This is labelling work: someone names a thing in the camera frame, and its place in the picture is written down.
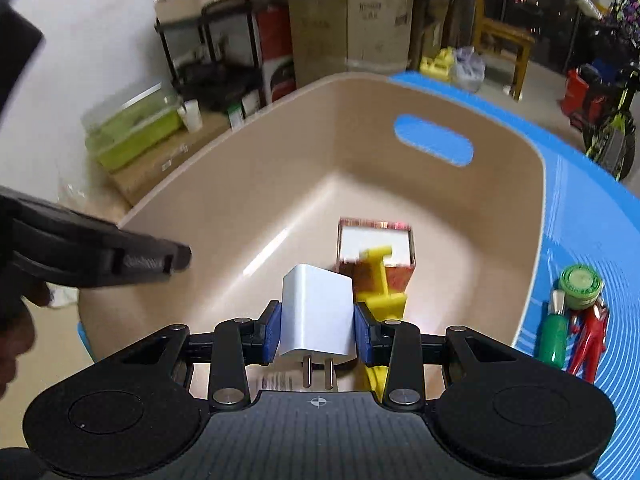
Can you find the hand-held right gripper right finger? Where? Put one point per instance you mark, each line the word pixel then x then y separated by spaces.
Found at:
pixel 362 334

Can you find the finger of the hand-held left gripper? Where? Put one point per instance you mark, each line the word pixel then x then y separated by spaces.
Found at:
pixel 17 45
pixel 100 255

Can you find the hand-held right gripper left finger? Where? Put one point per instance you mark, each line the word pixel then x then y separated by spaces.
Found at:
pixel 272 332

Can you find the yellow plastic toy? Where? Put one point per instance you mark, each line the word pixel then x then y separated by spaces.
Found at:
pixel 380 300

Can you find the white charger plug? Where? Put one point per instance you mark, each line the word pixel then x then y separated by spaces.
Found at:
pixel 317 310

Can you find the red patterned small box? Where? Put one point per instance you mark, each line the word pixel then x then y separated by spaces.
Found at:
pixel 350 240

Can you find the beige plastic basket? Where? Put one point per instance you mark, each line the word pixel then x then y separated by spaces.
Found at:
pixel 250 185

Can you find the person's left hand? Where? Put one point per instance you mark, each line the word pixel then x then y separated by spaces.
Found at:
pixel 15 330

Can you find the flat cardboard box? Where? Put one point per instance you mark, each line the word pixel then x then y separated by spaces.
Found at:
pixel 165 160

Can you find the clear green storage box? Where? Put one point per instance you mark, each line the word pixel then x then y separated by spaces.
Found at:
pixel 130 130

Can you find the small white bottle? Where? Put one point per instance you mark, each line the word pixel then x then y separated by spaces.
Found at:
pixel 192 116

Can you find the cardboard box in cart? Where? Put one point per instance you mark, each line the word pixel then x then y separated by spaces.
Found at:
pixel 180 5

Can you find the small green bottle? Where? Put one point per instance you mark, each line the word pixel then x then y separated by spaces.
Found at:
pixel 552 340

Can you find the black metal cart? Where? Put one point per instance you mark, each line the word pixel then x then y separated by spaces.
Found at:
pixel 210 75

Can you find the small green white carton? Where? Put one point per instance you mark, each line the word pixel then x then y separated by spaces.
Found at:
pixel 242 110

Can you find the red toy figure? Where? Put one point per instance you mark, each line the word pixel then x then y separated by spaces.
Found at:
pixel 592 330

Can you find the blue silicone mat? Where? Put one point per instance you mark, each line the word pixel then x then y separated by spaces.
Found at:
pixel 590 240

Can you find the yellow plastic jugs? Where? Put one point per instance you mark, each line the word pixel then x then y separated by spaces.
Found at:
pixel 437 62

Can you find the translucent plastic bag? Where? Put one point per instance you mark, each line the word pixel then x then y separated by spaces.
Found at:
pixel 470 70

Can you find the large brown cardboard box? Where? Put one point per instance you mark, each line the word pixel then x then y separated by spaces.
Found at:
pixel 375 20

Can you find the narrow brown cardboard box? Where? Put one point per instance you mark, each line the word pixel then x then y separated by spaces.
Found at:
pixel 432 25

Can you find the black green bicycle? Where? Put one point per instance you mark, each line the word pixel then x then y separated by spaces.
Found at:
pixel 612 130

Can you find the red container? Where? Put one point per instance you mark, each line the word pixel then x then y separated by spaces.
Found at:
pixel 582 92

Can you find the wooden chair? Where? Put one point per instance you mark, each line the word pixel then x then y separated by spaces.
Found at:
pixel 500 32

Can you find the white rolled tube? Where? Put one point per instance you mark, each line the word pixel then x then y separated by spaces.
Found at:
pixel 590 2

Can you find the floral garment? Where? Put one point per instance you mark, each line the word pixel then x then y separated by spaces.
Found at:
pixel 622 10

